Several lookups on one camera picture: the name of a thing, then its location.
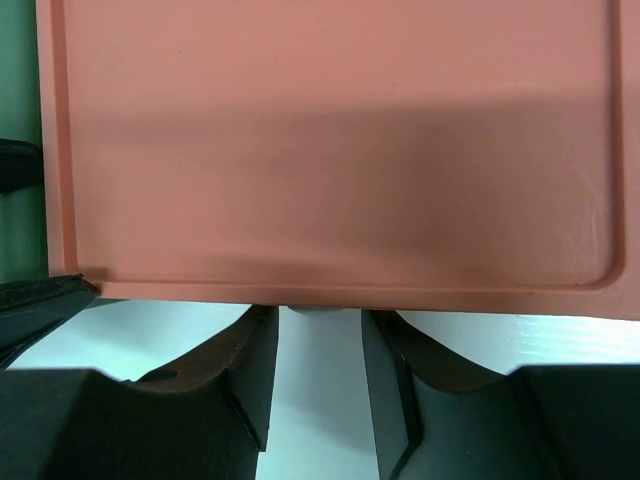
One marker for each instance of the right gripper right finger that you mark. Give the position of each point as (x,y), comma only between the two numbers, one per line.
(435,414)

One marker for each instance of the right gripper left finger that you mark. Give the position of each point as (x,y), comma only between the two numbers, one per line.
(216,397)

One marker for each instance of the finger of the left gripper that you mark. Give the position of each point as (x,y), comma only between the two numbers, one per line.
(21,165)
(32,309)

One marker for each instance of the green drawer box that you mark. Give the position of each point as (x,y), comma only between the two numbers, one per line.
(23,219)

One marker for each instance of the red drawer box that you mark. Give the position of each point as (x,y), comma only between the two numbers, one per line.
(464,156)

